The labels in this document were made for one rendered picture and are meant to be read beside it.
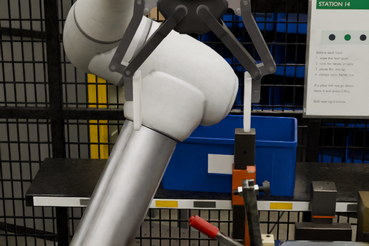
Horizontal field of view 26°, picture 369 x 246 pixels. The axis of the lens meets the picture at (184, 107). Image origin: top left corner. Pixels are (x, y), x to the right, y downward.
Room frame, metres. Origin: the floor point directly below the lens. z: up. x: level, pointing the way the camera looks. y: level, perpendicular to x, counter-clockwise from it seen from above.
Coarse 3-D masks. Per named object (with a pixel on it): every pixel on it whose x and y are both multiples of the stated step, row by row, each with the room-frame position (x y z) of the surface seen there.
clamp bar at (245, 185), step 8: (248, 184) 1.28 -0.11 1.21; (264, 184) 1.28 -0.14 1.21; (240, 192) 1.28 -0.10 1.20; (248, 192) 1.27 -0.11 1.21; (256, 192) 1.28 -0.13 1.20; (264, 192) 1.28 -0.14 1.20; (248, 200) 1.27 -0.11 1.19; (248, 208) 1.27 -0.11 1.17; (256, 208) 1.27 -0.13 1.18; (248, 216) 1.27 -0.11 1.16; (256, 216) 1.27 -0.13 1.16; (248, 224) 1.27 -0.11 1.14; (256, 224) 1.27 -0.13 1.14; (248, 232) 1.27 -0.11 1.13; (256, 232) 1.27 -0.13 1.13; (256, 240) 1.27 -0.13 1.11
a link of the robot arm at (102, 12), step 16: (80, 0) 1.27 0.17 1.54; (96, 0) 1.21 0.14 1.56; (112, 0) 1.18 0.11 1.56; (128, 0) 1.19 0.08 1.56; (80, 16) 1.26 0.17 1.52; (96, 16) 1.23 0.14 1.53; (112, 16) 1.22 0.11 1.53; (128, 16) 1.24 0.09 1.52; (96, 32) 1.25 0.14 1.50; (112, 32) 1.25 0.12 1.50
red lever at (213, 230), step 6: (192, 216) 1.29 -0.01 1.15; (198, 216) 1.29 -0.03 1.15; (192, 222) 1.28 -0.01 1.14; (198, 222) 1.28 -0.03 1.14; (204, 222) 1.29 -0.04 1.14; (198, 228) 1.28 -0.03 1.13; (204, 228) 1.28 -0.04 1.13; (210, 228) 1.28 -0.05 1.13; (216, 228) 1.29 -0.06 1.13; (210, 234) 1.28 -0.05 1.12; (216, 234) 1.28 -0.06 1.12; (222, 234) 1.29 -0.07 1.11; (222, 240) 1.28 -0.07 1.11; (228, 240) 1.28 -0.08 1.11; (234, 240) 1.29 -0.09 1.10
